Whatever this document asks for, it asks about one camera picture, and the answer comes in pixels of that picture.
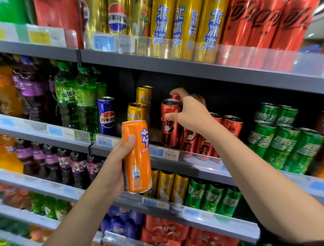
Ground person's right hand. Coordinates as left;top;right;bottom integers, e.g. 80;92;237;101
165;88;216;138

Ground person's left hand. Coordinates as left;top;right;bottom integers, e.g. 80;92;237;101
94;134;137;204

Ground red drink can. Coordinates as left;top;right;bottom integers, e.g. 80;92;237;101
161;99;182;148

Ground orange soda can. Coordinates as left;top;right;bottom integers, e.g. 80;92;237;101
122;120;152;194

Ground person's left forearm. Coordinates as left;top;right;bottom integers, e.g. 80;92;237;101
43;186;117;246

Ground person's right forearm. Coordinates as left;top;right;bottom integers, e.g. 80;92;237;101
202;118;324;244

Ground short yellow can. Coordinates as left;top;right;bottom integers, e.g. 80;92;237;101
136;85;153;107
127;102;148;122

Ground blue cola can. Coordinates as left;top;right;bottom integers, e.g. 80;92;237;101
97;96;116;136

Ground blue white price label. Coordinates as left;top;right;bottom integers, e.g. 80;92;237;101
149;146;180;162
141;197;170;211

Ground yellow white can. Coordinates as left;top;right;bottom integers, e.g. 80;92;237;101
171;173;190;205
156;170;176;202
144;168;160;199

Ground grey metal shelf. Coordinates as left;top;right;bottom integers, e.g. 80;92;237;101
0;168;261;244
0;114;324;201
0;204;152;246
0;40;324;95

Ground group of red cans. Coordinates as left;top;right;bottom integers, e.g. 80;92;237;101
172;94;244;161

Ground green drink bottle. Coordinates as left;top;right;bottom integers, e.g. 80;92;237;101
74;66;99;139
54;61;78;129
93;67;108;102

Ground row of small purple bottles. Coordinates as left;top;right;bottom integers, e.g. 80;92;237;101
15;138;105;190

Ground blue cola can pack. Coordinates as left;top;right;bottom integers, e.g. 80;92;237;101
101;205;146;241

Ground slim green can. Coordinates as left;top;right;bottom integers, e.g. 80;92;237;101
184;178;207;210
217;186;243;218
201;182;225;214

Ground green soda can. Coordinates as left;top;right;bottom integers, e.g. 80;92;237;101
275;105;299;126
283;128;324;175
264;124;301;170
247;120;277;158
254;102;280;125

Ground red cola can pack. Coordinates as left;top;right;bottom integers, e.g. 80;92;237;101
184;227;239;246
140;215;191;246

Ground tall yellow can blue print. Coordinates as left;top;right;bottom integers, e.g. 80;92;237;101
150;0;176;58
194;0;230;64
172;0;203;61

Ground clear plastic shelf guard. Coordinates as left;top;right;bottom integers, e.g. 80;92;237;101
0;21;78;49
84;31;324;78
0;114;91;145

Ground small green bottles cluster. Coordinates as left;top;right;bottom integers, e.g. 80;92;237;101
28;193;72;221

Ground gold can orange picture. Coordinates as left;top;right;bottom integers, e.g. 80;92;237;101
129;0;153;38

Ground large purple drink bottle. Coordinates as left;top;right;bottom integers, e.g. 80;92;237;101
20;56;49;122
11;66;26;112

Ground gold can round logo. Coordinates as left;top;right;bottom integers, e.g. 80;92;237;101
82;0;109;33
107;0;130;35

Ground tall red can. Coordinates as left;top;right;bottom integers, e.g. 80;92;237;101
270;0;321;72
217;0;259;67
246;0;288;70

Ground small orange drink bottle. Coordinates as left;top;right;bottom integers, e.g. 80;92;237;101
0;135;24;174

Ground small orange red bottles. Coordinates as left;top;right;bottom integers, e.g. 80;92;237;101
0;184;31;209

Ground large orange drink bottle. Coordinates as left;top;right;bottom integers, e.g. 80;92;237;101
0;65;24;117

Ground yellow price label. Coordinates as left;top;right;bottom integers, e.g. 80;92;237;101
28;30;52;46

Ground red drink pack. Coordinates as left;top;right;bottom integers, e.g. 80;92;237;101
33;0;85;49

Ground orange drink container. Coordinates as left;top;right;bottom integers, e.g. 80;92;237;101
313;111;324;179

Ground green drink pack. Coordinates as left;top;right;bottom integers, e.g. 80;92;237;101
0;0;31;25

